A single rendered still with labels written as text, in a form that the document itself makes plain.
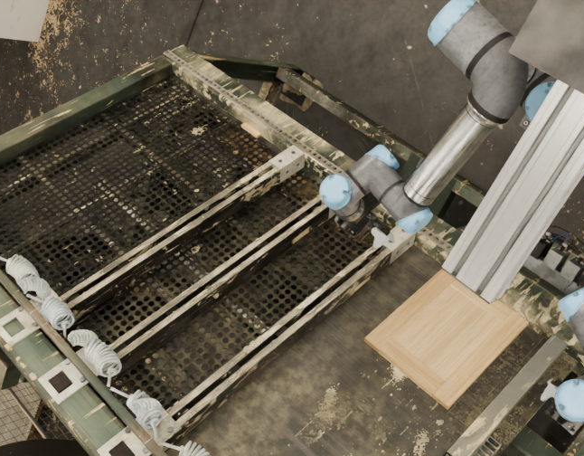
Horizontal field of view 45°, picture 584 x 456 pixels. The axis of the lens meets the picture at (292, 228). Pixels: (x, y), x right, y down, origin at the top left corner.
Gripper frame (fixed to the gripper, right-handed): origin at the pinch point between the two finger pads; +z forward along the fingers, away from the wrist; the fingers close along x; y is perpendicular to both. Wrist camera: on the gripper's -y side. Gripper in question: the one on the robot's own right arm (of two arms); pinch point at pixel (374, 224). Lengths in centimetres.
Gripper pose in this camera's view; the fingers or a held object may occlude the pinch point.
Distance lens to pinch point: 195.8
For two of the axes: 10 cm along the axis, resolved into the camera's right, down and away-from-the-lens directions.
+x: 6.9, 5.7, -4.4
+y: -6.4, 7.7, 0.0
